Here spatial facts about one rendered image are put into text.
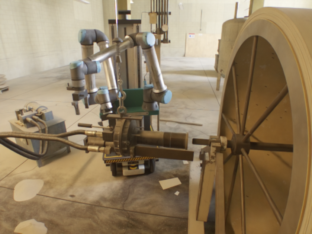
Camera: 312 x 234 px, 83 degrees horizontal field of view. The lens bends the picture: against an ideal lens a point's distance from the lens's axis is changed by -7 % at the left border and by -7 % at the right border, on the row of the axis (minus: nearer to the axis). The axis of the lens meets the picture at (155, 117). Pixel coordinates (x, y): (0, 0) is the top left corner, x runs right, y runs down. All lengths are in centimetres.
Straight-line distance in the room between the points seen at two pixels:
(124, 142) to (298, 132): 96
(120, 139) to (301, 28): 108
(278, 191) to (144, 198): 137
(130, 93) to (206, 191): 131
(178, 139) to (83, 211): 132
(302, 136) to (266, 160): 162
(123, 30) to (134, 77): 52
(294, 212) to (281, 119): 166
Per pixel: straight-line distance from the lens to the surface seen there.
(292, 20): 89
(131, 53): 221
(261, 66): 194
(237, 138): 134
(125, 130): 129
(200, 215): 176
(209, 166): 141
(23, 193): 264
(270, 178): 229
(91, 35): 185
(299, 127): 72
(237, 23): 568
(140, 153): 135
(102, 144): 147
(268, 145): 145
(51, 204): 239
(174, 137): 131
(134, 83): 226
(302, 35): 80
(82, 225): 209
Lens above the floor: 159
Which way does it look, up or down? 23 degrees down
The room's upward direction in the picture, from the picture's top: straight up
